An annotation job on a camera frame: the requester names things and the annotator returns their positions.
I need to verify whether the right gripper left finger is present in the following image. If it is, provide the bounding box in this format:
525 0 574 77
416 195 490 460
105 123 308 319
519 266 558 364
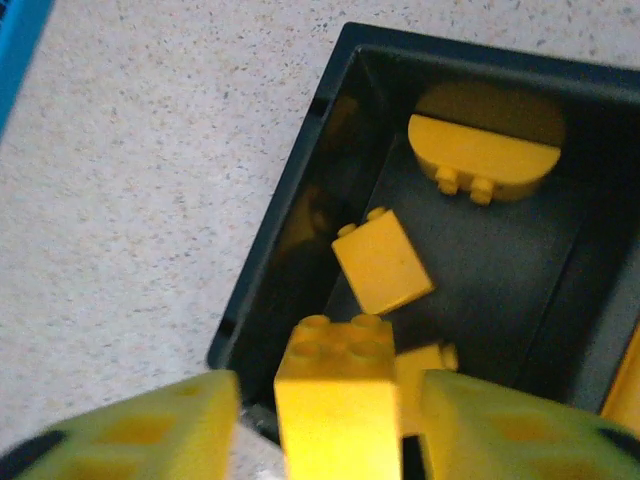
29 369 243 480

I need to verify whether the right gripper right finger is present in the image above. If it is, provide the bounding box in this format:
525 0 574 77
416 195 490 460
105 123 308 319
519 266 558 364
418 369 640 480

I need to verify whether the black plastic container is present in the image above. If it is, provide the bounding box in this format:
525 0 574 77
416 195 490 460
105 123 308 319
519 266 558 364
207 20 640 446

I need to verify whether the yellow plastic container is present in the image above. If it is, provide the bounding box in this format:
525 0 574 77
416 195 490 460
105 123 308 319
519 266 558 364
598 322 640 426

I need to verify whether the half-round yellow lego brick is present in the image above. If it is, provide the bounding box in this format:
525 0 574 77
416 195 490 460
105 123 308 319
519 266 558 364
407 81 567 207

